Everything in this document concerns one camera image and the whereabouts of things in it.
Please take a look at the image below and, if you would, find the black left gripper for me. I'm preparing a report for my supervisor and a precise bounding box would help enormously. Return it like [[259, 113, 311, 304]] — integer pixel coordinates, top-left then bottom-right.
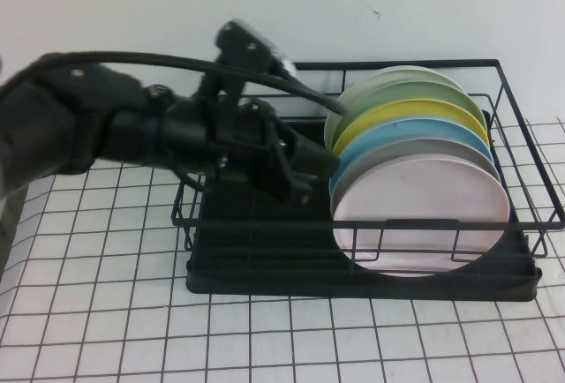
[[163, 94, 342, 208]]

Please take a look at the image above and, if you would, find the pink plate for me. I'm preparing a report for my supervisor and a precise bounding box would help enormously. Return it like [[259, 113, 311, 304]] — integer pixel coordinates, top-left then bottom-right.
[[331, 156, 512, 278]]

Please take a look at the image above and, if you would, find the blue plate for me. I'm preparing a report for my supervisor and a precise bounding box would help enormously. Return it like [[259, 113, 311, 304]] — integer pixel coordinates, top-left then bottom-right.
[[328, 118, 496, 191]]

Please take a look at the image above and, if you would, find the grey plate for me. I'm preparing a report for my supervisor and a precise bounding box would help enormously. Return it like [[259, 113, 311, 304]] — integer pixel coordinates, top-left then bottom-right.
[[329, 138, 502, 213]]

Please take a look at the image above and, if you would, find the pale mint plate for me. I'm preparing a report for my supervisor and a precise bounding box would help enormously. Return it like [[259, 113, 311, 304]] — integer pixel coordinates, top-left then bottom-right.
[[324, 66, 467, 151]]

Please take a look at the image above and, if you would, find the yellow plate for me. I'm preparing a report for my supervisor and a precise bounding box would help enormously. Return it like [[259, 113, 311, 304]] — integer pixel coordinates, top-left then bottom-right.
[[331, 98, 492, 159]]

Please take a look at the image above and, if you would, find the green plate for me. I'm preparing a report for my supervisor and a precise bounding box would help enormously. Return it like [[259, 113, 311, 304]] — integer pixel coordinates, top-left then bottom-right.
[[331, 80, 489, 146]]

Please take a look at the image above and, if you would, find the black plastic drip tray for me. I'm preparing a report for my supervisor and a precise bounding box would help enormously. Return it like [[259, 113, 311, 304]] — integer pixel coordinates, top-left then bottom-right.
[[185, 111, 544, 304]]

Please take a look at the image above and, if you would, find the white black-grid tablecloth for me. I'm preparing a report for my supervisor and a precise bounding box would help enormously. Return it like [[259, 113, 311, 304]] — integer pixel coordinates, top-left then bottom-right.
[[0, 121, 565, 383]]

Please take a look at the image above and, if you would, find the black wire dish rack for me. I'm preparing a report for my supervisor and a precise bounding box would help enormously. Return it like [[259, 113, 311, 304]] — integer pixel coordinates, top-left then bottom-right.
[[169, 58, 565, 263]]

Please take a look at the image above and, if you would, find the black cable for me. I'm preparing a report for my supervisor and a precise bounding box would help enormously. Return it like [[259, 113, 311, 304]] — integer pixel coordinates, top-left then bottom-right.
[[26, 49, 350, 116]]

